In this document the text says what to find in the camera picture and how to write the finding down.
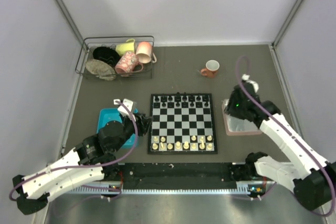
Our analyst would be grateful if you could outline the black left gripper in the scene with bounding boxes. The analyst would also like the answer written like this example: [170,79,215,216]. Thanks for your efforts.
[112,112,153,153]

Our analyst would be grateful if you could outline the white corner rook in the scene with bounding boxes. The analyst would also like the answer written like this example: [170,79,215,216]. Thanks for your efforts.
[206,143,213,151]
[152,143,158,150]

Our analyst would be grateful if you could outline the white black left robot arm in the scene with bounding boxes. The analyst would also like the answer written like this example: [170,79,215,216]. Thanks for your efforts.
[10,113,153,215]

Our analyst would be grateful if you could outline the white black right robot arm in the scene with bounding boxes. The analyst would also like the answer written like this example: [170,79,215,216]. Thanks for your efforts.
[225,81,335,211]

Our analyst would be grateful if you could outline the black white chess board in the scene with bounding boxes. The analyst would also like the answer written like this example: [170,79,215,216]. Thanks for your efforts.
[148,99,218,154]

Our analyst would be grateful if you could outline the black chess pieces row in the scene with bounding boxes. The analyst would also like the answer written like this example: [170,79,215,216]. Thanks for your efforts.
[151,92,212,109]

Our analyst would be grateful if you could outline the pink metal tray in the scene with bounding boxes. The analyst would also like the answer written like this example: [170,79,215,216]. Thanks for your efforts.
[222,99,262,136]

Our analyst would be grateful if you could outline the blue plastic tray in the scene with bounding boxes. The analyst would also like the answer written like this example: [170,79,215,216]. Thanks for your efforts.
[97,108,135,148]

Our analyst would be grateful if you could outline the white queen piece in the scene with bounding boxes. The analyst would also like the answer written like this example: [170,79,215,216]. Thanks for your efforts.
[175,141,182,151]

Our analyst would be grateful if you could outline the orange ceramic mug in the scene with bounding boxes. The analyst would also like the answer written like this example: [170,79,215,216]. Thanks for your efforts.
[201,60,220,78]

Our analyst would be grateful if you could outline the white king piece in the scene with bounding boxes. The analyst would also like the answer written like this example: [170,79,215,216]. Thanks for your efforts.
[183,141,190,150]

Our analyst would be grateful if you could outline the pink floral ceramic mug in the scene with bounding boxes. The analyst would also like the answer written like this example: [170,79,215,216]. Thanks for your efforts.
[115,51,144,77]

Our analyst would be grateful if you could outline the speckled grey plate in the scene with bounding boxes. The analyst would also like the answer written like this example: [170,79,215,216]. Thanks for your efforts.
[85,59,117,81]

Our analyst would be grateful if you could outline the pink white ceramic mug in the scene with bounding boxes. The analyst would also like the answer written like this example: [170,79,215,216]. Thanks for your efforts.
[136,41,157,64]

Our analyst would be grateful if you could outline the yellow ceramic mug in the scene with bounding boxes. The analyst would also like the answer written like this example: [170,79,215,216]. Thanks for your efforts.
[116,38,136,56]

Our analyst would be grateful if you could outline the black scalloped bowl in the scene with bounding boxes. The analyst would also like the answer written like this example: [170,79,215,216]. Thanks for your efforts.
[92,47,121,67]

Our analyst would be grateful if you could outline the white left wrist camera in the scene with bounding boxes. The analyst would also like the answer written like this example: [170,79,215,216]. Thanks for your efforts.
[113,99,137,116]

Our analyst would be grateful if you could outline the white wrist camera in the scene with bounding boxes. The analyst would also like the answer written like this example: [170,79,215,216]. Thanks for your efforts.
[113,99,137,116]
[242,74,259,93]

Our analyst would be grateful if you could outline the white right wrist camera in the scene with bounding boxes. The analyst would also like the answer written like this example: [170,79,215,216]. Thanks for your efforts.
[242,74,259,93]

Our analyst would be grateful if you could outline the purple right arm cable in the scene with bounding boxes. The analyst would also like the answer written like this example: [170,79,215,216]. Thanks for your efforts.
[235,55,336,217]

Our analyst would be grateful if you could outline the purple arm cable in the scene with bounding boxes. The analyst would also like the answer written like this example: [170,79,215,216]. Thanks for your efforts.
[235,55,336,217]
[9,100,140,201]

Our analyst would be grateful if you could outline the black wire dish rack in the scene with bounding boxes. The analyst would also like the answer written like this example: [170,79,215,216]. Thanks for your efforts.
[75,35,155,81]

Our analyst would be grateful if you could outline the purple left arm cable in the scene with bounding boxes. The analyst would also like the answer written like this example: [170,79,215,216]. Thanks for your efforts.
[9,100,140,201]

